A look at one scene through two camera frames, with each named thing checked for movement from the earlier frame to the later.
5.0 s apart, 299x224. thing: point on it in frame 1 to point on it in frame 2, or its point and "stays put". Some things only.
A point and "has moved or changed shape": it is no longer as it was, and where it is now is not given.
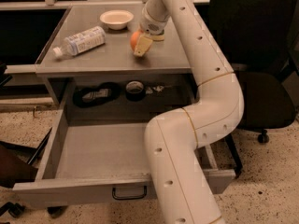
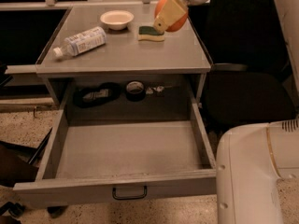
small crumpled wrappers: x=159 y=88 stays put
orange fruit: x=134 y=39 has moved or changed shape
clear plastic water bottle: x=80 y=41 stays put
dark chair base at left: x=19 y=166 stays put
